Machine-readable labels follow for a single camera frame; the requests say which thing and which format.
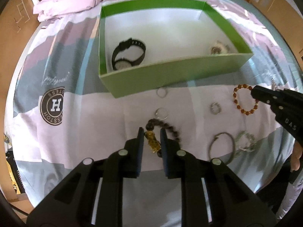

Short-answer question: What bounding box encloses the black wristwatch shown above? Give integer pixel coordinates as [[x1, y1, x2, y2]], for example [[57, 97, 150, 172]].
[[111, 38, 146, 71]]

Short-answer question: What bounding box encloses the person's right hand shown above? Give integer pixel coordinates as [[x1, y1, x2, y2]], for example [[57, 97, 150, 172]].
[[290, 141, 302, 172]]

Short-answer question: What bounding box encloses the green cardboard box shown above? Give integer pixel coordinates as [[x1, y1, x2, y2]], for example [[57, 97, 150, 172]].
[[99, 0, 253, 98]]

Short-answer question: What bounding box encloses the silver hoop ring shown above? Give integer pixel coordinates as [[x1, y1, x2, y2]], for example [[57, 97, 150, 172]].
[[155, 107, 169, 120]]

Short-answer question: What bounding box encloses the pale jewelry piece in box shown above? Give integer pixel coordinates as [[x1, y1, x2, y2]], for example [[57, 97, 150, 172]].
[[211, 40, 231, 55]]

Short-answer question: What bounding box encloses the red gold bead bracelet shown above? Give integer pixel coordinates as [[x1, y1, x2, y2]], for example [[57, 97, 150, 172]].
[[233, 83, 260, 116]]

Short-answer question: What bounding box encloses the thin silver ring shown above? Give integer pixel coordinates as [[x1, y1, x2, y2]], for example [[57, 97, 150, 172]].
[[156, 87, 169, 99]]

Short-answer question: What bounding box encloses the beaded silver ring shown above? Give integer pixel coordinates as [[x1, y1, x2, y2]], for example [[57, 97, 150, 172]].
[[210, 102, 223, 115]]

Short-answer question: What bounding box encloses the silver jade link bracelet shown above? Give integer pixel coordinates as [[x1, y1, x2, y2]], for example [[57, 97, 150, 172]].
[[235, 131, 257, 156]]

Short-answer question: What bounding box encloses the grey metal bangle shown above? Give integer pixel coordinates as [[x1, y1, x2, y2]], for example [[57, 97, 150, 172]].
[[208, 132, 236, 165]]

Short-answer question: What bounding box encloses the dark bead gold charm bracelet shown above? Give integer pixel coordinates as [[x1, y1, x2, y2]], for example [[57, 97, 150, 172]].
[[144, 118, 182, 158]]

